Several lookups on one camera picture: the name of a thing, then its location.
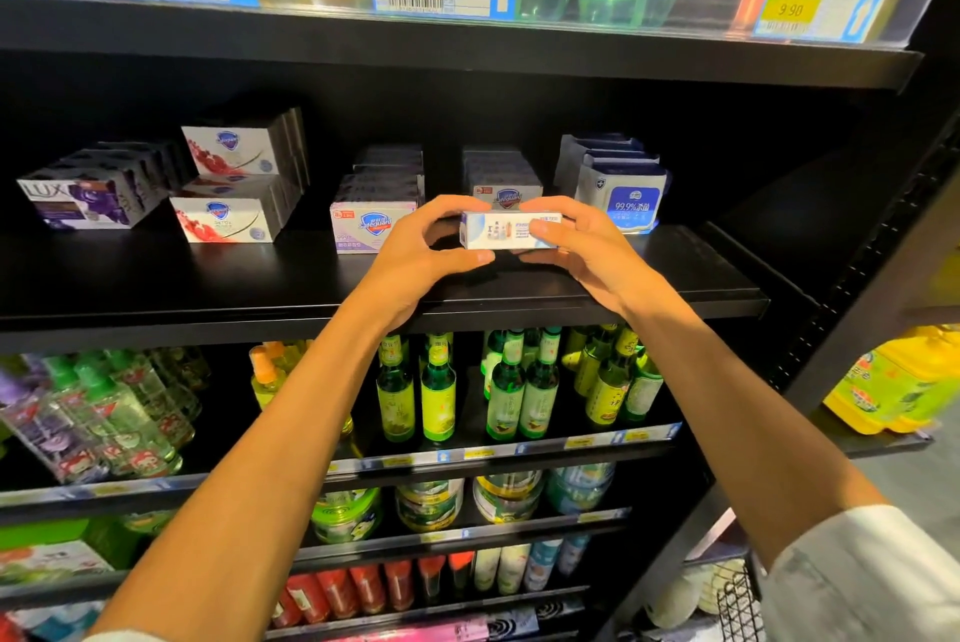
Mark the green white box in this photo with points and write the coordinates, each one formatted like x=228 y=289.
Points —
x=60 y=559

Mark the black store shelf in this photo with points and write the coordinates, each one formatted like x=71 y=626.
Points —
x=150 y=289

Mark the person's right hand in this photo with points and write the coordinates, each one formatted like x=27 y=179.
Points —
x=600 y=256

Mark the person's right forearm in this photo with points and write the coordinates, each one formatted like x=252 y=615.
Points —
x=750 y=432

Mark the single white blue soap box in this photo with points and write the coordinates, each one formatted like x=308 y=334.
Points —
x=510 y=230

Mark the row of white pink soap boxes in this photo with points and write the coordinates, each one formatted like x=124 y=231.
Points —
x=368 y=226

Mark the long pink packet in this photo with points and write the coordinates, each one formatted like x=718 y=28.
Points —
x=435 y=631

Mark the row of white small bottles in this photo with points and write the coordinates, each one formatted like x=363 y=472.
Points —
x=518 y=567

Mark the row of white red soap boxes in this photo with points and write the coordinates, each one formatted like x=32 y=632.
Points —
x=233 y=214

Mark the person's left hand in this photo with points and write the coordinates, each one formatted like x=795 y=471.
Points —
x=420 y=259

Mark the cream white pouch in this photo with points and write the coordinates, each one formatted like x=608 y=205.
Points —
x=675 y=597

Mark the row of white blue soap boxes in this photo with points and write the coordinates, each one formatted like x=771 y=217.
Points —
x=507 y=191

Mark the row of purple soap boxes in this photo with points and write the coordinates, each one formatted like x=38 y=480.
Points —
x=75 y=202

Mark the row of white upright packs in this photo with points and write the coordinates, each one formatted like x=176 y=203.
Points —
x=630 y=199

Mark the person's left forearm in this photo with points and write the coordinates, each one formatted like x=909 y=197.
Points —
x=255 y=499

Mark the green lidded wipe tub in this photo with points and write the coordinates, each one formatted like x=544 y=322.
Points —
x=507 y=496
x=431 y=504
x=581 y=486
x=348 y=514

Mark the row of green yellow bottles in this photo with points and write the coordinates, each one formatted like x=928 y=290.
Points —
x=510 y=387

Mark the yellow detergent jug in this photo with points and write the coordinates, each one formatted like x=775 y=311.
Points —
x=885 y=387

